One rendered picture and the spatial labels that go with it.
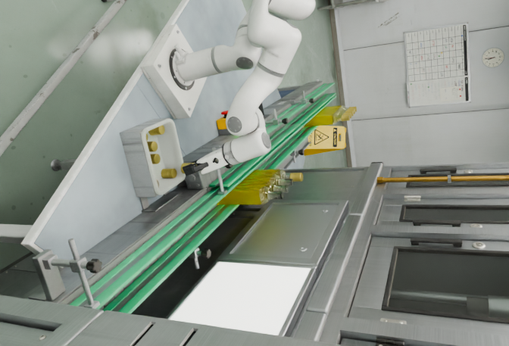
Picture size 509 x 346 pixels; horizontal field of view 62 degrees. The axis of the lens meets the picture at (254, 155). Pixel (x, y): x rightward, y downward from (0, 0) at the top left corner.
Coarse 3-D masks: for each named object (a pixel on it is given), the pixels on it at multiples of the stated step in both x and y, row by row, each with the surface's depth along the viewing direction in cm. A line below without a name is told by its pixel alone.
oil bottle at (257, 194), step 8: (232, 192) 154; (240, 192) 153; (248, 192) 152; (256, 192) 150; (264, 192) 150; (224, 200) 157; (232, 200) 155; (240, 200) 154; (248, 200) 152; (256, 200) 151; (264, 200) 150
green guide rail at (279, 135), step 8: (328, 96) 292; (312, 104) 272; (320, 104) 267; (304, 112) 253; (312, 112) 249; (296, 120) 236; (304, 120) 234; (288, 128) 221; (272, 136) 208; (280, 136) 205; (272, 144) 194; (256, 160) 174; (232, 168) 169; (240, 168) 167; (248, 168) 167; (224, 176) 160; (232, 176) 158; (216, 184) 154; (224, 184) 152
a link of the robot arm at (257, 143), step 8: (256, 112) 124; (256, 128) 124; (264, 128) 126; (248, 136) 124; (256, 136) 122; (264, 136) 124; (232, 144) 126; (240, 144) 124; (248, 144) 123; (256, 144) 122; (264, 144) 122; (232, 152) 126; (240, 152) 125; (248, 152) 124; (256, 152) 123; (264, 152) 123; (240, 160) 126; (248, 160) 128
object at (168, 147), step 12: (168, 120) 141; (144, 132) 129; (168, 132) 145; (144, 144) 130; (168, 144) 146; (168, 156) 148; (180, 156) 146; (156, 168) 145; (168, 168) 149; (180, 168) 148; (156, 180) 134; (168, 180) 145; (180, 180) 146; (156, 192) 134
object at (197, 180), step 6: (192, 174) 150; (198, 174) 149; (204, 174) 151; (186, 180) 152; (192, 180) 150; (198, 180) 150; (204, 180) 151; (192, 186) 152; (198, 186) 150; (204, 186) 151
